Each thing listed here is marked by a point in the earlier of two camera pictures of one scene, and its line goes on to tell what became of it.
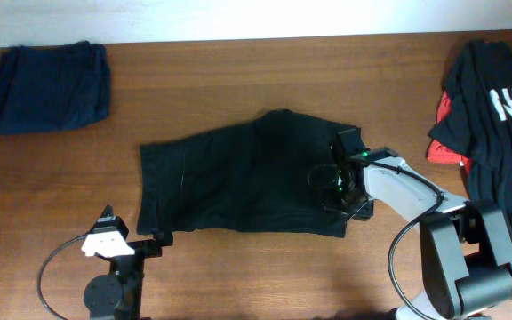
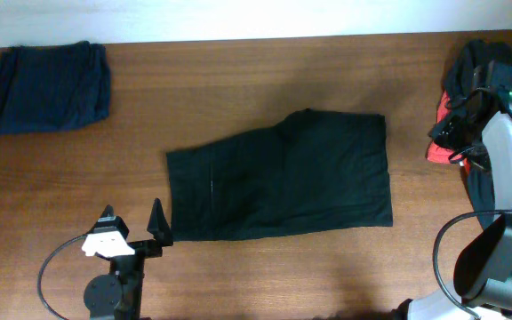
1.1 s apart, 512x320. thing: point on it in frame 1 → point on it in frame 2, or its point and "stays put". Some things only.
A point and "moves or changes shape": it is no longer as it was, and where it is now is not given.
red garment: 439,154 stays put
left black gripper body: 130,268 stays put
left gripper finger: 164,238 → 158,225
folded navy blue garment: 40,88 stays put
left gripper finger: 108,210 stays put
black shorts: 250,175 moves or changes shape
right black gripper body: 351,202 → 459,135
